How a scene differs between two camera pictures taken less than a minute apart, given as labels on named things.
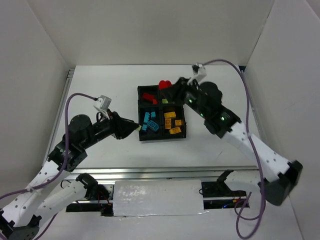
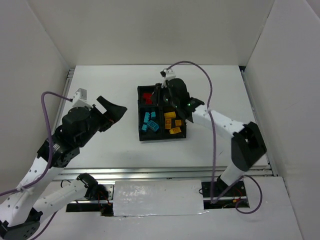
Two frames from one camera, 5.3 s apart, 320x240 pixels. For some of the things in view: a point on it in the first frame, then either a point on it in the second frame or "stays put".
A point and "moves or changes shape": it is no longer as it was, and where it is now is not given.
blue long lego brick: (146, 117) stays put
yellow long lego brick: (170, 115) stays put
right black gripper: (182, 88) to (158, 93)
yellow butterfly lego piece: (168, 121) stays put
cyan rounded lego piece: (153, 125) stays put
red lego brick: (148, 96) moves or changes shape
